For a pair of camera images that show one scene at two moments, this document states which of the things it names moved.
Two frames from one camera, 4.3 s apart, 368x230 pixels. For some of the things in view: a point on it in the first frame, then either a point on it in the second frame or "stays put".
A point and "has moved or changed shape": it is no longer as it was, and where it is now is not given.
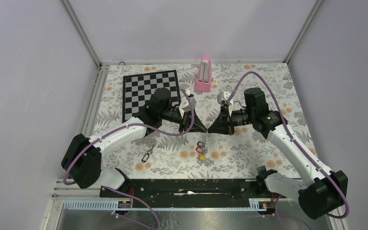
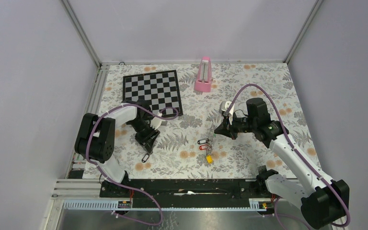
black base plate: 186,191 stays put
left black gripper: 198,126 -> 148,144
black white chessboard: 137,89 stays put
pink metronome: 204,80 stays put
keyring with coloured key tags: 202,148 has moved or changed shape
